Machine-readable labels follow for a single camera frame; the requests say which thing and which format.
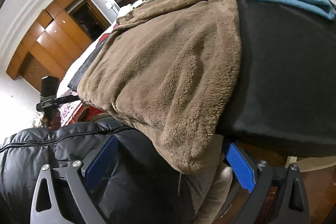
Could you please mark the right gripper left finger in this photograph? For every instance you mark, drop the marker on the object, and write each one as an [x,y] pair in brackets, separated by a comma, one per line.
[62,195]

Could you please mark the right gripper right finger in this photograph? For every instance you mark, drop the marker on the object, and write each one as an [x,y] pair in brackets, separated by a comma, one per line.
[289,205]

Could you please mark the brown fleece jacket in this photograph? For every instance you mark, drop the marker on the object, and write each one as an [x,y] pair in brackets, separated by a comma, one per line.
[168,69]

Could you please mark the person's left hand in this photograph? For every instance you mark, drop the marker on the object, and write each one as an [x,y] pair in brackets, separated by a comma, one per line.
[53,123]

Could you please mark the white bedding pile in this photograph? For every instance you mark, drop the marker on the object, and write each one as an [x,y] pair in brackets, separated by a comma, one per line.
[77,70]

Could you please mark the wooden wardrobe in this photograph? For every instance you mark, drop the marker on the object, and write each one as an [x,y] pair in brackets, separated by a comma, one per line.
[56,39]

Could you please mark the red garment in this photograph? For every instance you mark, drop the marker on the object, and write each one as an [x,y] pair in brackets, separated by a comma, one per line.
[103,38]

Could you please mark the black puffer jacket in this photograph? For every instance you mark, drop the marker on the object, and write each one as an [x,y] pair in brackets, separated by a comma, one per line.
[140,187]

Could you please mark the bedside lamp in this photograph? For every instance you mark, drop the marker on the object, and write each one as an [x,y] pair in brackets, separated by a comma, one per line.
[112,6]

